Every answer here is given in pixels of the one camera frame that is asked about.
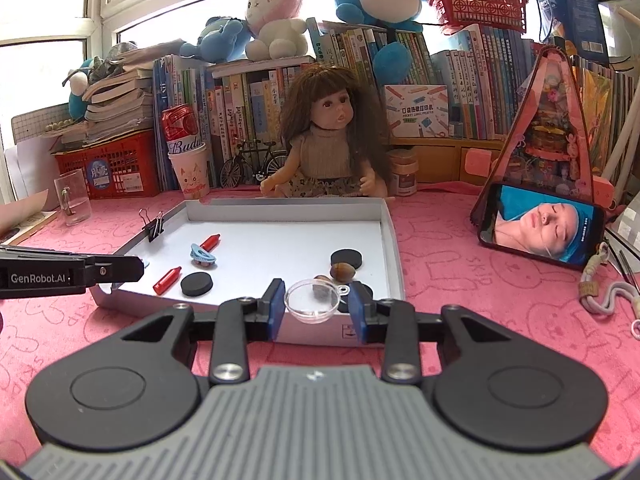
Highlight wooden desk shelf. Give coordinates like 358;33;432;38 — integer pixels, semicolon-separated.
387;137;506;183

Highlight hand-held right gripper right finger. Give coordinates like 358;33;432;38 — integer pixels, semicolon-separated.
348;282;512;386

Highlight white grid board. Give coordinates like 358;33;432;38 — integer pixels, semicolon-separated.
10;102;71;151

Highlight black round disc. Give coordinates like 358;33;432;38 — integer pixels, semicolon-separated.
350;282;374;312
330;248;362;268
180;272;213;296

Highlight grey phone lanyard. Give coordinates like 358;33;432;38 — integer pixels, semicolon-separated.
579;242;640;316

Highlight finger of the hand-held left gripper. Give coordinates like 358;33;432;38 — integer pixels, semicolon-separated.
82;255;147;289

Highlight row of colourful books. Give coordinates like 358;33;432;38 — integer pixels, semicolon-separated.
200;62;311;186

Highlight small brown-lidded jar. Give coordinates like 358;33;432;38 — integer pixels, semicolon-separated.
389;149;420;197

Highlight clear glass mug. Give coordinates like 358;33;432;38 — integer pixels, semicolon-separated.
54;169;92;227

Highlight black toy bicycle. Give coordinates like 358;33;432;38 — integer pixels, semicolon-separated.
219;139;290;190

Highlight pink triangular dollhouse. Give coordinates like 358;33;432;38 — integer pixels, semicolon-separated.
462;45;615;228

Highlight blue elephant plush toy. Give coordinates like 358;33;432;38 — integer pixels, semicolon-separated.
179;16;253;63

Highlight row of yellow books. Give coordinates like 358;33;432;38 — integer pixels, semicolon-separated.
570;55;631;181

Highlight clear plastic round dish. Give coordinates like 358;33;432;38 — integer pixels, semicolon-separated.
284;278;351;324

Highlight white cardboard box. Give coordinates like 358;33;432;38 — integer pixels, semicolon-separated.
94;196;407;348

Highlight pink rabbit print tablecloth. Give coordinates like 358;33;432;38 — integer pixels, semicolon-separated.
0;182;640;466

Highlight red plastic basket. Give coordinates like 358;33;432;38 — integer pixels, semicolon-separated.
428;0;530;35

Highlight white box with pencil print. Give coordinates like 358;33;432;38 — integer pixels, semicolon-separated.
384;84;449;137

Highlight brown-haired doll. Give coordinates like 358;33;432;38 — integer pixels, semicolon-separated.
260;64;393;201

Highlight row of thin blue books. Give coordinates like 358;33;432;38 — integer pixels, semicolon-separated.
152;55;211;193

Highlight row of green-spined books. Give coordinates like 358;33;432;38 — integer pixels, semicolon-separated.
305;17;436;91

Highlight small blue hair claw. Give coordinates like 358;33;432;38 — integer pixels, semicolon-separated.
189;243;217;266

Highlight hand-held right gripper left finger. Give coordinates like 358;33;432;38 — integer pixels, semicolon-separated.
124;279;287;386

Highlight black smartphone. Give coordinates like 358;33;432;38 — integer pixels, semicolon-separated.
477;183;606;267

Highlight small blue plush toy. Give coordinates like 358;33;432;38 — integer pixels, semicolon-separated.
62;57;93;121

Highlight red plastic crate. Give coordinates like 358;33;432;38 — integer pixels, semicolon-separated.
54;129;161;200

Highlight white plastic pipes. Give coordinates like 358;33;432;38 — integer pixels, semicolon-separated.
602;7;640;196

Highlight open notebook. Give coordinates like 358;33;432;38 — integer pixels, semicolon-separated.
0;195;58;246

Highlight row of blue-spined books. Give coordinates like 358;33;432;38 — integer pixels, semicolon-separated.
430;25;546;141

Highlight red drink can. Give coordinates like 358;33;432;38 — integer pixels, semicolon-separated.
161;103;205;157

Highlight white paper cup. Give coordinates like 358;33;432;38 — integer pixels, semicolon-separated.
167;144;213;200

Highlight stack of worn books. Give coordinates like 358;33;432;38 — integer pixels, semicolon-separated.
45;50;156;148

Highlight pink white bunny plush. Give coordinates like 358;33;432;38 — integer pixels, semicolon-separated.
242;0;308;61

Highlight black binder clip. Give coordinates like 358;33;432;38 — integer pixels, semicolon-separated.
139;208;166;243

